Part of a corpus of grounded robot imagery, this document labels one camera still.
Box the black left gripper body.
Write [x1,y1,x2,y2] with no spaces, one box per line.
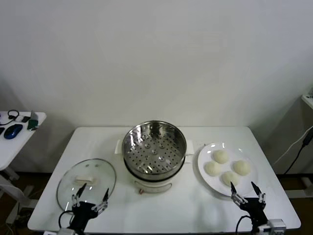
[72,201,100,230]

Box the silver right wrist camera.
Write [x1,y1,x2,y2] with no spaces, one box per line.
[259,218,286,233]

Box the white desk base frame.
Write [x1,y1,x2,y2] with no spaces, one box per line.
[276,172,313,199]

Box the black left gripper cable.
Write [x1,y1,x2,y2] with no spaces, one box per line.
[58,210,75,230]

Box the glass lid white handle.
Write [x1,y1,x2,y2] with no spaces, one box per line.
[56,158,117,212]

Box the white power cable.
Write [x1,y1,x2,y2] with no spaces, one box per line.
[273,127,313,165]

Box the white electric cooker pot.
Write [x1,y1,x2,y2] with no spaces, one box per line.
[114,138,196,195]

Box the black looped thin cable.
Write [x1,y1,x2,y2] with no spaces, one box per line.
[0,109,21,124]

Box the green small box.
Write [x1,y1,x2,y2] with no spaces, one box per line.
[27,109,40,132]

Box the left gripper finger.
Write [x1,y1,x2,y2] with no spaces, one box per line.
[91,188,110,214]
[71,183,88,209]

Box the white steamed baozi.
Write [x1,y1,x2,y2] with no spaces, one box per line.
[221,170,240,187]
[213,149,229,164]
[232,159,251,176]
[204,161,222,177]

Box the steel steamer basket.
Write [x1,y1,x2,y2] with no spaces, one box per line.
[121,119,188,181]

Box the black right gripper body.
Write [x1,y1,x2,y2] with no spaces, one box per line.
[239,197,269,227]

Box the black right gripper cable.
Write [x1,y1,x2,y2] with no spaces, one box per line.
[235,214,252,235]

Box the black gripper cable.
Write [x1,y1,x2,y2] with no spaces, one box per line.
[58,210,75,230]
[235,214,252,235]

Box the white round plate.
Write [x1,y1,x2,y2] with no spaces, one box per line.
[197,141,259,198]

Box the white side table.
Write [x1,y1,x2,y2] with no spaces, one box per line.
[0,111,47,225]

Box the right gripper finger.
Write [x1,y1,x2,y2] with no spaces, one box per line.
[251,181,267,205]
[230,181,248,205]

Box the black cable with adapter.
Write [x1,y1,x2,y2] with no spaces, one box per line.
[283,133,313,175]

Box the blue computer mouse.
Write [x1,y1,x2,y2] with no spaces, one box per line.
[4,123,23,140]

